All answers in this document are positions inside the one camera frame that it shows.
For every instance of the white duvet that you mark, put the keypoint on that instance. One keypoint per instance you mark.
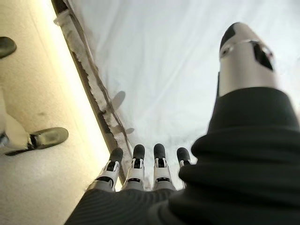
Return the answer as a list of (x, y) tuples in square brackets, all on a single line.
[(164, 58)]

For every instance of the dark left robot foot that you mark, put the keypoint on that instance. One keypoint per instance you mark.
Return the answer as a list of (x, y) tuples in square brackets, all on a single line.
[(7, 47)]

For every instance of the silver right robot leg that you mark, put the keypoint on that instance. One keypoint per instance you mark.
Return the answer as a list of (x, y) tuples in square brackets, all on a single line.
[(11, 131)]

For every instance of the brown upholstered bed frame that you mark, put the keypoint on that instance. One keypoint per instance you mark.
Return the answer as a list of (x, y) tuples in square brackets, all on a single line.
[(59, 7)]

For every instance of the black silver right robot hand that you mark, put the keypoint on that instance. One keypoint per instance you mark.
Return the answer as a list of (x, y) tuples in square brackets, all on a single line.
[(211, 187)]

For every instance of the dark right robot foot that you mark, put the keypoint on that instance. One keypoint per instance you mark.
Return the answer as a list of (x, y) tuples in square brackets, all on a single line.
[(49, 137)]

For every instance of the dark robot foot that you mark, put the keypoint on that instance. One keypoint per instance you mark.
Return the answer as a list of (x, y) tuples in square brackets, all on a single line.
[(7, 47), (49, 137)]

